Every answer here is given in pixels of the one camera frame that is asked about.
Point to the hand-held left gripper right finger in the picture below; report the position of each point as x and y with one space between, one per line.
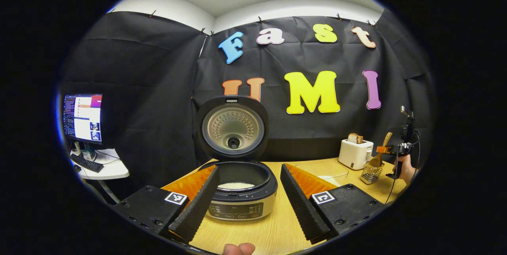
299 207

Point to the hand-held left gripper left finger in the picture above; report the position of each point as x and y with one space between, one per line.
200 207

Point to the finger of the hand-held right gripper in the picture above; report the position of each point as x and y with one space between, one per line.
383 149

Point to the wooden spoon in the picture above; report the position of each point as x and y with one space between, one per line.
378 160

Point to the white rice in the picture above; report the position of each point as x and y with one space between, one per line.
236 186

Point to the silver black rice cooker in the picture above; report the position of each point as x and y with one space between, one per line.
233 128

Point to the white toaster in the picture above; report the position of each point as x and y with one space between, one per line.
354 156

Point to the toasted bread slice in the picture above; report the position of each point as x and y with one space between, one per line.
355 139

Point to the clear plastic container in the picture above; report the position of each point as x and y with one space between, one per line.
336 168

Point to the white side table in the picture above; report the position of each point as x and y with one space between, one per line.
113 170

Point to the black backdrop cloth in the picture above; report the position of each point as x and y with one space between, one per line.
158 108

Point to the black keyboard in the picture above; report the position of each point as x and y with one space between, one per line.
87 164

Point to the computer monitor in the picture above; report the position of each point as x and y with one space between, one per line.
83 118

